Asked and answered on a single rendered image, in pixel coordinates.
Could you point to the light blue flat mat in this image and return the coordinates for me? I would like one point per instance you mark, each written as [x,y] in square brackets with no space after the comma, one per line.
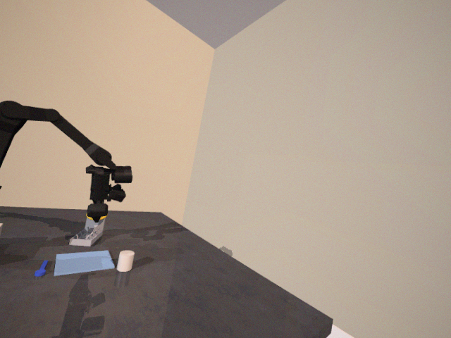
[70,263]

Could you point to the white cylinder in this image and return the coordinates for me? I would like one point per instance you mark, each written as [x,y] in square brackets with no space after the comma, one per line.
[125,261]

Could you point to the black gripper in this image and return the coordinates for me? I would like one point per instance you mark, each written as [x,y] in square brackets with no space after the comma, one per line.
[98,208]

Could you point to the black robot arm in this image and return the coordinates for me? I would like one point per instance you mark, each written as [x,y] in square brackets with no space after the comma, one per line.
[14,115]

